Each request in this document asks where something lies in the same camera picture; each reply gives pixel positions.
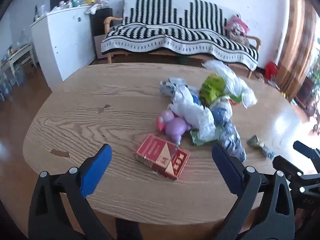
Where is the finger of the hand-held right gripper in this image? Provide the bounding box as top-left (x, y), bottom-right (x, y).
top-left (293, 141), bottom-right (320, 173)
top-left (272, 155), bottom-right (304, 180)

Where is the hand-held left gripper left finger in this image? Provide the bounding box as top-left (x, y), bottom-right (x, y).
top-left (28, 144), bottom-right (113, 240)

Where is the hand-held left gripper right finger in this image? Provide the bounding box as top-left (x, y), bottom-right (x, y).
top-left (211, 142), bottom-right (297, 240)

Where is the green snack packet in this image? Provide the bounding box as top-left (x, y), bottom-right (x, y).
top-left (199, 74), bottom-right (227, 105)

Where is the blue patterned wrapper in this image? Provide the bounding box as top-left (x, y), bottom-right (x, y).
top-left (219, 121), bottom-right (247, 162)

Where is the small crumpled wrapper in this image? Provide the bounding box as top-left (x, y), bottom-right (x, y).
top-left (246, 135), bottom-right (275, 159)

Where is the blue and white pouch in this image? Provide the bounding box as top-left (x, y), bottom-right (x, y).
top-left (210, 97), bottom-right (234, 127)

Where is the red cigarette box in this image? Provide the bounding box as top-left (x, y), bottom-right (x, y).
top-left (135, 134), bottom-right (190, 180)

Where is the pink and purple toy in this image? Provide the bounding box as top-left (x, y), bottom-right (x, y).
top-left (156, 109), bottom-right (192, 145)

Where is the white plastic bag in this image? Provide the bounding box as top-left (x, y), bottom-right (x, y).
top-left (168, 84), bottom-right (217, 140)

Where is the clear plastic bag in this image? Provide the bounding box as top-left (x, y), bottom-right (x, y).
top-left (202, 60), bottom-right (258, 109)

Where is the red bag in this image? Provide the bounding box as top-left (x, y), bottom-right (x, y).
top-left (265, 62), bottom-right (278, 79)

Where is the clear blister pack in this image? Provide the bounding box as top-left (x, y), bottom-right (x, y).
top-left (160, 77), bottom-right (187, 97)

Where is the brown striped curtain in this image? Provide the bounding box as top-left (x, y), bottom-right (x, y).
top-left (275, 0), bottom-right (318, 100)

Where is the group of water bottles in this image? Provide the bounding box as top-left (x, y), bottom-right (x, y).
top-left (0, 65), bottom-right (27, 102)

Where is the beige plush toy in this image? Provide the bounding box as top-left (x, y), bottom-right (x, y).
top-left (229, 31), bottom-right (250, 47)

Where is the white cabinet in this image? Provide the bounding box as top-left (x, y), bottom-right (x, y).
top-left (30, 5), bottom-right (97, 92)

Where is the small white table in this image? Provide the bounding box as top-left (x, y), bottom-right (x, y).
top-left (0, 42), bottom-right (38, 80)

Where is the black and white striped blanket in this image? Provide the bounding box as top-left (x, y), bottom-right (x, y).
top-left (100, 0), bottom-right (259, 71)

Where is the pink cushion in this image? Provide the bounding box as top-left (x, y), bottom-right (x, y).
top-left (224, 15), bottom-right (250, 35)

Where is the black cabinet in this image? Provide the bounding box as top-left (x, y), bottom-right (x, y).
top-left (89, 7), bottom-right (113, 55)

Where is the wooden frame sofa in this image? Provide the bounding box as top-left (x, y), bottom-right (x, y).
top-left (104, 0), bottom-right (262, 78)

